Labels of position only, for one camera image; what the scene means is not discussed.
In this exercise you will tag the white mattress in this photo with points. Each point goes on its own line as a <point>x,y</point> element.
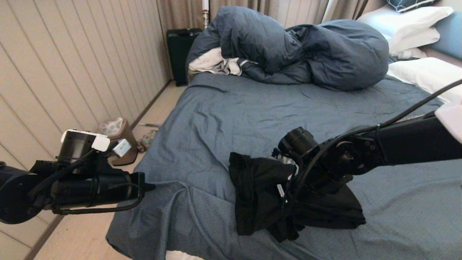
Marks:
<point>182,255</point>

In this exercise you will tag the flat white pillow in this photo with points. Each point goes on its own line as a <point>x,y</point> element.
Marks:
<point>418,40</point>

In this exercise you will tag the long white pillow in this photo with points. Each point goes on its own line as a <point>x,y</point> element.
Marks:
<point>429,74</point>

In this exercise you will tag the light blue headboard cushion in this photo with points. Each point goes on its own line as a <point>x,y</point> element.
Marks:
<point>451,36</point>

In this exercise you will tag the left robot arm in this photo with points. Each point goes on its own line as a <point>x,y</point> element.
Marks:
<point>29,187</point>

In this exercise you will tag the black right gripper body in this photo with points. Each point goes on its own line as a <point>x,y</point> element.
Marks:
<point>317,184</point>

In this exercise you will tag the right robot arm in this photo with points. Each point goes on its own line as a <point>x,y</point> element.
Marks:
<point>379,148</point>

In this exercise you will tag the multicoloured rag mop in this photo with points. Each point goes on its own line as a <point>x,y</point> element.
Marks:
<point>148,139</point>

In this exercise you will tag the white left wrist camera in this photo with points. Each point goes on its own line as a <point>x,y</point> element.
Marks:
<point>121,148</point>

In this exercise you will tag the black moon print t-shirt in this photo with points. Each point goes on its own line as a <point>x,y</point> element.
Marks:
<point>260,195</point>

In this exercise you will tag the dark patterned cushion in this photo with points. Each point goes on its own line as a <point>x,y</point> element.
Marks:
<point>408,4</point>

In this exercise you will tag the beige trash bin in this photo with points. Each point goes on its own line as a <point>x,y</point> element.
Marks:
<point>124,139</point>

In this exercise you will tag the large white pillow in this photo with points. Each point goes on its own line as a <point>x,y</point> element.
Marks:
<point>415,20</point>

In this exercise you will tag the blue bed sheet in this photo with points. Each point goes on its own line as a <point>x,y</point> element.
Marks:
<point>252,119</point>

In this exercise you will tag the black suitcase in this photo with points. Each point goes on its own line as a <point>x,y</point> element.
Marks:
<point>180,54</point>

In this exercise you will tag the clear plastic bin bag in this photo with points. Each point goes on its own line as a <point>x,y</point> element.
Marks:
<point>112,126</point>

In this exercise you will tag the dark blue duvet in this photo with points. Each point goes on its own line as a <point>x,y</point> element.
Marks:
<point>325,54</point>

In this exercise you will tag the white crumpled cloth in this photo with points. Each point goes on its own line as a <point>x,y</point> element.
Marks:
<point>211,61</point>

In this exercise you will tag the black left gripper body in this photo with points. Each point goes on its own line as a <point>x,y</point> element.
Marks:
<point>108,189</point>

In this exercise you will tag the beige curtain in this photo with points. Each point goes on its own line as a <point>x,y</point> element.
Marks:
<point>180,14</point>

